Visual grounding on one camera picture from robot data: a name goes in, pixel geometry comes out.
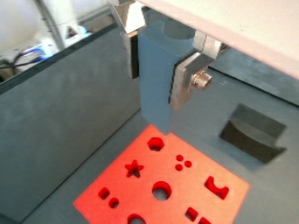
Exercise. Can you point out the white equipment with cables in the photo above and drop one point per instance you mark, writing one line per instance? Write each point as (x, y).
(40, 27)

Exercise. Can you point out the blue arch block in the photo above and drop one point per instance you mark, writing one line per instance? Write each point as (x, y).
(164, 43)

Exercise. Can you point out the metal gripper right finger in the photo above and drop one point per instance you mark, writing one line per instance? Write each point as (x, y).
(190, 71)

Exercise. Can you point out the red shape sorter board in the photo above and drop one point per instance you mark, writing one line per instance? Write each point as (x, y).
(164, 183)

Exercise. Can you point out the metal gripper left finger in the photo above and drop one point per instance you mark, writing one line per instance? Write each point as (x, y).
(127, 12)

